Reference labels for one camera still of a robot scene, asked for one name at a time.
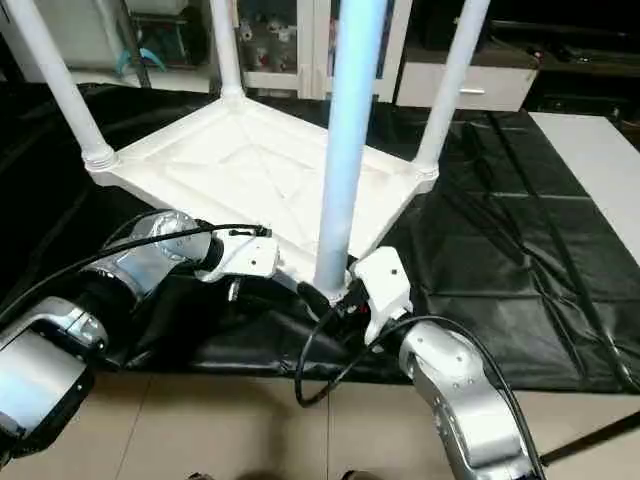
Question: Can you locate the white plastic children's table top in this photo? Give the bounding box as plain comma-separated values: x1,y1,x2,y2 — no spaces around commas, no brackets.
85,95,439,301

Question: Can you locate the white plastic table leg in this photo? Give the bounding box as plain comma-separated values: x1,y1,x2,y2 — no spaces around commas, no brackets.
412,0,491,181
312,0,389,301
5,0,119,171
208,0,247,101

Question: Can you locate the black plastic work mat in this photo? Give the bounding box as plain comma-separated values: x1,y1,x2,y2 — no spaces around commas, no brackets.
0,85,640,393

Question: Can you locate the white glass door cabinet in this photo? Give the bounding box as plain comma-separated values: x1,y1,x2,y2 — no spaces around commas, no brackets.
205,0,411,101

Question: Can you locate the teal plastic object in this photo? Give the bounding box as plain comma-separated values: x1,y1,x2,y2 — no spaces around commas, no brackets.
118,45,169,76

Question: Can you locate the white low drawer unit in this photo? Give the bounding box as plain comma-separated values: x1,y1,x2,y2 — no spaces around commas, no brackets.
395,62,539,111

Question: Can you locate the black metal table leg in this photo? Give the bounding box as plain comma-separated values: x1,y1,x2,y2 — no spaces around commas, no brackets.
540,410,640,466

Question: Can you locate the white side table board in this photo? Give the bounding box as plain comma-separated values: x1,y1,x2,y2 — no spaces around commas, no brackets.
528,110,640,291

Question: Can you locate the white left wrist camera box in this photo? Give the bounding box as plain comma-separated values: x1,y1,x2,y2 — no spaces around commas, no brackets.
200,232,281,283

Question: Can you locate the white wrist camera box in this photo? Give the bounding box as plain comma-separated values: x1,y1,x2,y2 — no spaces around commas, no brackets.
200,232,281,283
350,247,413,346

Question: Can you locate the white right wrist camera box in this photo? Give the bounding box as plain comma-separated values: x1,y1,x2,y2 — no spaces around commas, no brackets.
350,247,413,346

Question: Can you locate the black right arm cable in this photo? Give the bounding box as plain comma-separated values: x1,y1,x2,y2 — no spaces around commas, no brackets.
295,300,531,471

